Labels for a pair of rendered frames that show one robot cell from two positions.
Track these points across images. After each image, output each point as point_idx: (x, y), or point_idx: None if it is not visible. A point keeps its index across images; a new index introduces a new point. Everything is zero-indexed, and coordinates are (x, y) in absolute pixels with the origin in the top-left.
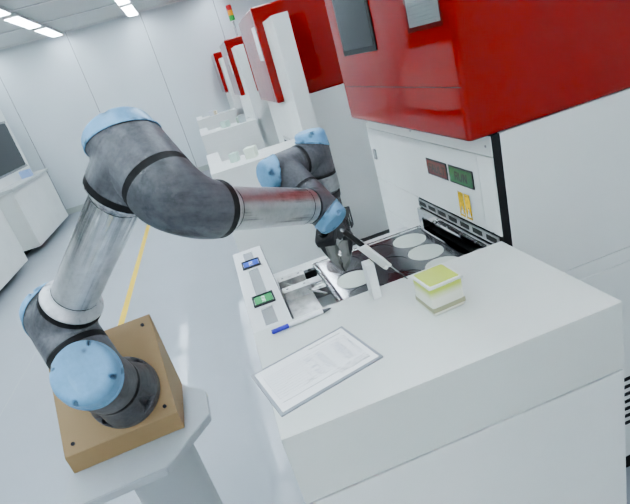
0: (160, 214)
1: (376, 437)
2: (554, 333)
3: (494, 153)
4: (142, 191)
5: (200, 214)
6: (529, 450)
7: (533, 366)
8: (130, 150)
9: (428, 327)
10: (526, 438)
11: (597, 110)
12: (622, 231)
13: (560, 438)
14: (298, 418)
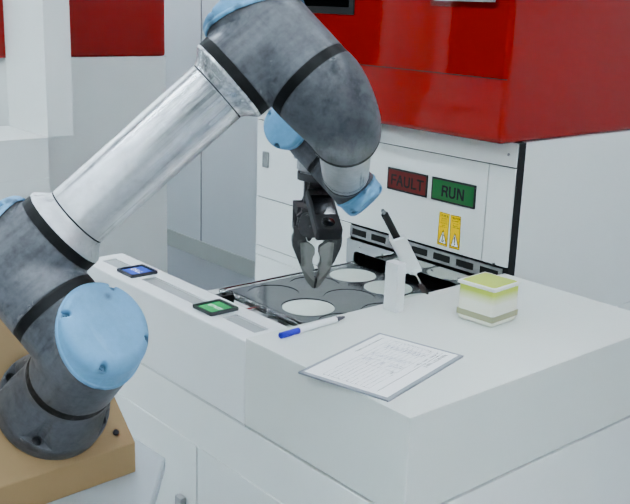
0: (341, 112)
1: (481, 436)
2: (624, 343)
3: (518, 164)
4: (332, 80)
5: (371, 125)
6: (582, 489)
7: (604, 379)
8: (312, 31)
9: (491, 335)
10: (583, 472)
11: (600, 145)
12: (599, 290)
13: (605, 479)
14: (411, 402)
